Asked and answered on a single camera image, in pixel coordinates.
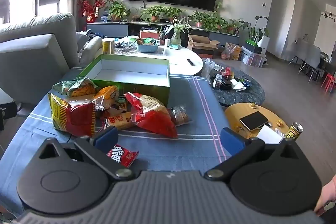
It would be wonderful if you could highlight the yellow black drink can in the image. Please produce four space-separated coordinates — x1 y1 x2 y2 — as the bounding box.
285 122 303 142

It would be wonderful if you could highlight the white coffee table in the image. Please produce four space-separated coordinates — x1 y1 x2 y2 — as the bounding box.
101 43 204 76

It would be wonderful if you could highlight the open cardboard box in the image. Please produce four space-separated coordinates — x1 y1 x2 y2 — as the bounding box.
187 34 219 58

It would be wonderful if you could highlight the yellow packet with red print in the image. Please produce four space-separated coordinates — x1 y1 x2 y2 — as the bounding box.
106 112 132 130

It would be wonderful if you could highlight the orange cracker packet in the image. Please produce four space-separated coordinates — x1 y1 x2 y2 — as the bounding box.
93 85 120 111

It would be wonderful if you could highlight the large red snack bag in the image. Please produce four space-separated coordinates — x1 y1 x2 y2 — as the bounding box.
125 92 179 138

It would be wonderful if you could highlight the clear plastic bag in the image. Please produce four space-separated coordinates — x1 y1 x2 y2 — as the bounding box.
202 58 222 83

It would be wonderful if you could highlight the green cardboard box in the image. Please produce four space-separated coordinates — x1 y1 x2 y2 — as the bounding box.
76 54 171 107

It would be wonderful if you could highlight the grey television cabinet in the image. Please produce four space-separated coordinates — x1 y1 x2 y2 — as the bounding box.
86 20 240 42

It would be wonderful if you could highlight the pink box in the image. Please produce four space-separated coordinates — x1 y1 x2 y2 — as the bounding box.
140 29 161 39

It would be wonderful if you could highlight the light blue basket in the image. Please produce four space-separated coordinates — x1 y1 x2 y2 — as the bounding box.
136 39 160 52

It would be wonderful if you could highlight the grey sofa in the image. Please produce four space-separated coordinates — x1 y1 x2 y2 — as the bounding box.
0 13 103 109

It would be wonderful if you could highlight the green and black box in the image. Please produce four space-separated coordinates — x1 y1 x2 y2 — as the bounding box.
245 40 263 54

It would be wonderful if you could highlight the grey dining chair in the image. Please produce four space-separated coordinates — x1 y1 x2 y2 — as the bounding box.
290 39 313 75
306 44 323 83

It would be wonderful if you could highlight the grey pillow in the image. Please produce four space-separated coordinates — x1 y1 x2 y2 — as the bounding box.
80 36 103 64

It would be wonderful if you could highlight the round wooden side table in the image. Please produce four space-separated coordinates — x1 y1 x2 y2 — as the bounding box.
224 103 290 140

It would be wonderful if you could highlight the small red snack packet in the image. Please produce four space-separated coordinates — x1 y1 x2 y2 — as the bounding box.
106 145 139 168

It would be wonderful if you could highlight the orange shopping bag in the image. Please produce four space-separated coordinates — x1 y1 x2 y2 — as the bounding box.
220 42 242 60

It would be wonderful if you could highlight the potted green plant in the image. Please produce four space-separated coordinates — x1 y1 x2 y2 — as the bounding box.
105 1 130 22
140 6 164 22
163 7 183 18
227 19 243 35
189 11 210 29
207 15 229 31

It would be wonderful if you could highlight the red berry branch arrangement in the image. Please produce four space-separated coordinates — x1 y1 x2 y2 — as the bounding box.
77 0 113 24

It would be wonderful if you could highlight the clear plastic storage box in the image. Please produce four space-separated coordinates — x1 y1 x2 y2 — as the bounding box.
241 46 266 67

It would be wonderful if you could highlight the spider plant in glass vase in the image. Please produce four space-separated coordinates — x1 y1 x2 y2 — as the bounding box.
167 15 192 46

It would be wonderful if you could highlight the clear bread packet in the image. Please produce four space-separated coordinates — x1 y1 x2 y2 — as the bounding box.
171 106 193 127

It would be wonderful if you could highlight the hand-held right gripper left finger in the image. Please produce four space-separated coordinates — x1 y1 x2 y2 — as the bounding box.
34 126 134 180

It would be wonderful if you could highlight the green yellow snack packet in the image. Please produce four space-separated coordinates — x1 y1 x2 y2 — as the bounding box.
52 77 101 97

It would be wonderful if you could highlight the white paper sheet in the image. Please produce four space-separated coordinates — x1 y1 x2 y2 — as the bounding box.
256 125 284 144

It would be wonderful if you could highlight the dark round low table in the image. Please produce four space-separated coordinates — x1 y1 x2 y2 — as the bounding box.
210 67 265 106

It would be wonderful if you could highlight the dark tablet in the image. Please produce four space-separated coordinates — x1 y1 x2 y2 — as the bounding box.
239 111 269 131

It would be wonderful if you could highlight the red yellow snack packet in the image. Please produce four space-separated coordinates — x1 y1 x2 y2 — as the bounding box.
49 93 96 136

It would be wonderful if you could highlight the red snack box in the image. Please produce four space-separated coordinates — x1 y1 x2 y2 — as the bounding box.
219 67 234 79

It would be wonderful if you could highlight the red stool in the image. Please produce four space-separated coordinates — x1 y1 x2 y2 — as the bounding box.
322 73 336 93

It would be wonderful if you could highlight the white crumpled packet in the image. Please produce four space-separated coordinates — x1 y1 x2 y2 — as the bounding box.
231 81 247 92

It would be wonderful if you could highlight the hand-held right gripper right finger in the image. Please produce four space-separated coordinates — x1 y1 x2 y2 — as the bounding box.
205 127 302 180

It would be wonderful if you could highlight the yellow tin can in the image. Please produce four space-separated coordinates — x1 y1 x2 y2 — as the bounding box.
102 38 115 55

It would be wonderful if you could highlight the leafy plant in white pot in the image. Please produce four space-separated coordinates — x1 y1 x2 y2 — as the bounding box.
240 16 271 48

